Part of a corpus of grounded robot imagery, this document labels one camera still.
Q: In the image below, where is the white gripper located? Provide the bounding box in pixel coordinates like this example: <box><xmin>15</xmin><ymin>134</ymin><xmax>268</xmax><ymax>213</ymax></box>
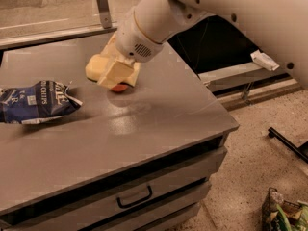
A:
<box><xmin>97</xmin><ymin>7</ymin><xmax>164</xmax><ymax>90</ymax></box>

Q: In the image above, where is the yellow wavy sponge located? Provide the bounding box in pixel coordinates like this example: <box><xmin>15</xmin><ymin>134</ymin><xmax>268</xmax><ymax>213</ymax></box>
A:
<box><xmin>85</xmin><ymin>54</ymin><xmax>109</xmax><ymax>82</ymax></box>

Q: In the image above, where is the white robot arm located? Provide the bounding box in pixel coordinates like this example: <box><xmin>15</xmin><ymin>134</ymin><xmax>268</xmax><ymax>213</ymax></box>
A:
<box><xmin>98</xmin><ymin>0</ymin><xmax>308</xmax><ymax>89</ymax></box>

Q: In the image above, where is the blue chip bag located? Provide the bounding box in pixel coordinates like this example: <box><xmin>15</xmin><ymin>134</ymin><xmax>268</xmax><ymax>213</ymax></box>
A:
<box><xmin>0</xmin><ymin>80</ymin><xmax>82</xmax><ymax>124</ymax></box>

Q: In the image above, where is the green snack bag in basket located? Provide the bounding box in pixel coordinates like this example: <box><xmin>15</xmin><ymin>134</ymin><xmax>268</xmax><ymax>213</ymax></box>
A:
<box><xmin>261</xmin><ymin>187</ymin><xmax>308</xmax><ymax>231</ymax></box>

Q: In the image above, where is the red apple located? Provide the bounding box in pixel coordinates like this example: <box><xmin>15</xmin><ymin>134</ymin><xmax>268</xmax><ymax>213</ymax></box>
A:
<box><xmin>111</xmin><ymin>84</ymin><xmax>129</xmax><ymax>92</ymax></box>

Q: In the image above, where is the metal railing with brackets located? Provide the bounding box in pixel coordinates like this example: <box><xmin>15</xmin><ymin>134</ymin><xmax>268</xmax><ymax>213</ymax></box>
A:
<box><xmin>0</xmin><ymin>0</ymin><xmax>114</xmax><ymax>50</ymax></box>

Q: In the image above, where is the white box on ledge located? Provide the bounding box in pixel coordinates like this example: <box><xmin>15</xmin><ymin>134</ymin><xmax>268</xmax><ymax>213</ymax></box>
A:
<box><xmin>250</xmin><ymin>50</ymin><xmax>279</xmax><ymax>71</ymax></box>

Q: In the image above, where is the black metal stand leg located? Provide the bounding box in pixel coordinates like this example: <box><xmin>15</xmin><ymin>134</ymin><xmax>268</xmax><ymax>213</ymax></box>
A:
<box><xmin>268</xmin><ymin>127</ymin><xmax>308</xmax><ymax>164</ymax></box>

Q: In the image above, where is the grey drawer with black handle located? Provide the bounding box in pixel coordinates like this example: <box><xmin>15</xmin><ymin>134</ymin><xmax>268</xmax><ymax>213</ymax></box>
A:
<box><xmin>4</xmin><ymin>146</ymin><xmax>226</xmax><ymax>231</ymax></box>

